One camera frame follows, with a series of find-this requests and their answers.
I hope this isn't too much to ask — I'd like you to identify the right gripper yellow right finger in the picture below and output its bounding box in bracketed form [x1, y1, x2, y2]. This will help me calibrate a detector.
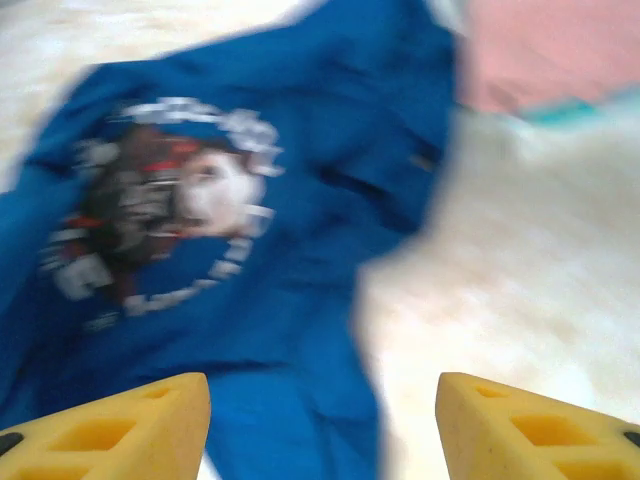
[435, 372, 640, 480]

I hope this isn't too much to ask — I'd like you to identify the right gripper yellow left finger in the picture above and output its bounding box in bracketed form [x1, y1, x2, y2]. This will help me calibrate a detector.
[0, 372, 211, 480]

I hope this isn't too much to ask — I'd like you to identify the blue printed t-shirt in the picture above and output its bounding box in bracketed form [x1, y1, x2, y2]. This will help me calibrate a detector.
[0, 0, 459, 480]

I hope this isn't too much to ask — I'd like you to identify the teal folded t-shirt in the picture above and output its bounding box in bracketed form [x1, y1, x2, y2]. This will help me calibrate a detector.
[519, 97, 609, 126]

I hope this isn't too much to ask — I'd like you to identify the pink folded t-shirt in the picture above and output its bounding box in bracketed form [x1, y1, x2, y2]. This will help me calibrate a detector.
[462, 0, 640, 115]

